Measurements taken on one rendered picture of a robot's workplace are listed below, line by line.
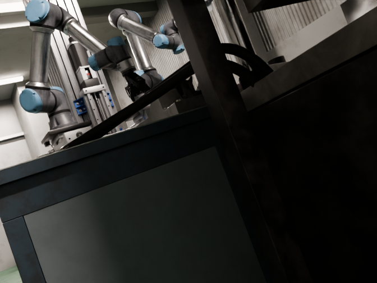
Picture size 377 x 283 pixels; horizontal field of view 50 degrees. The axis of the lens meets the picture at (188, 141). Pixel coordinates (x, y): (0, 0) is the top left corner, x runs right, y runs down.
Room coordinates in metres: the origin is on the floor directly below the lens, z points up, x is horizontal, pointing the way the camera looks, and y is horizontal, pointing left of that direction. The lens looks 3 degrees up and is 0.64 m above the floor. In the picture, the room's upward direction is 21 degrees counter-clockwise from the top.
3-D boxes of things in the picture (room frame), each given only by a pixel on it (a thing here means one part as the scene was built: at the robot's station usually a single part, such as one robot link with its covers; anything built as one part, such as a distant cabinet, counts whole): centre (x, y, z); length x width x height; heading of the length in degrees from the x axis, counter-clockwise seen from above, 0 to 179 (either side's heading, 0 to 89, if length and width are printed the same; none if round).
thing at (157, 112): (1.63, -0.02, 0.87); 0.50 x 0.26 x 0.14; 24
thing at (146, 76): (2.35, 0.16, 1.20); 0.13 x 0.12 x 0.14; 148
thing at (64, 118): (2.08, 0.58, 1.09); 0.15 x 0.15 x 0.10
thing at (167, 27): (2.31, -0.13, 1.43); 0.11 x 0.08 x 0.09; 58
